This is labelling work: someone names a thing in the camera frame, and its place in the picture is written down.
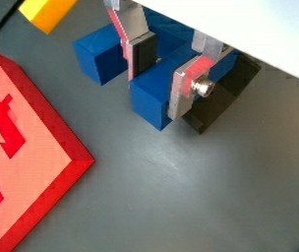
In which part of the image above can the black slotted holder fixture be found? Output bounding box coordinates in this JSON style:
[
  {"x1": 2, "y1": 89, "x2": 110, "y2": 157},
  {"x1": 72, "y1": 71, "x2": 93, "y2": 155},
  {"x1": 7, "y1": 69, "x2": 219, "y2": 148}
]
[{"x1": 183, "y1": 53, "x2": 262, "y2": 134}]

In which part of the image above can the blue U-shaped block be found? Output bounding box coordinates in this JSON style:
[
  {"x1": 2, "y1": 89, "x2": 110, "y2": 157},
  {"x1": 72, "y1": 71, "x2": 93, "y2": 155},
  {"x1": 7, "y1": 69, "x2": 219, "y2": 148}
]
[{"x1": 73, "y1": 7, "x2": 237, "y2": 130}]

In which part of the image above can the yellow long bar block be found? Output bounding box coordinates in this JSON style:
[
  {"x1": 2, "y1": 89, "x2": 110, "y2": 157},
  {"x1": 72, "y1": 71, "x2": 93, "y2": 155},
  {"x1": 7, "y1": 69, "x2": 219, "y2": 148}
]
[{"x1": 18, "y1": 0, "x2": 77, "y2": 34}]

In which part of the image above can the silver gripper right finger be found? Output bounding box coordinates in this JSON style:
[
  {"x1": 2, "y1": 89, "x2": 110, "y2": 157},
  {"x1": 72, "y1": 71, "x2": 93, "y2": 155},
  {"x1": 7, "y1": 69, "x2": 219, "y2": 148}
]
[{"x1": 168, "y1": 31, "x2": 233, "y2": 120}]

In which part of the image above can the red base fixture board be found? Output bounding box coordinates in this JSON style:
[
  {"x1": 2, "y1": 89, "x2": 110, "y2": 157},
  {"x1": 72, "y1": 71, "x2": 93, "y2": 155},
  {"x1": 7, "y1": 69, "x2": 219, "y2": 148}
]
[{"x1": 0, "y1": 54, "x2": 94, "y2": 252}]

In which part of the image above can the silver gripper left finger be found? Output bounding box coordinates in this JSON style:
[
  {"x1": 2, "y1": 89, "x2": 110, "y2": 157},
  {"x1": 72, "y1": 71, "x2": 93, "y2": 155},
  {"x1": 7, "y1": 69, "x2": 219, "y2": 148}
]
[{"x1": 104, "y1": 0, "x2": 157, "y2": 80}]

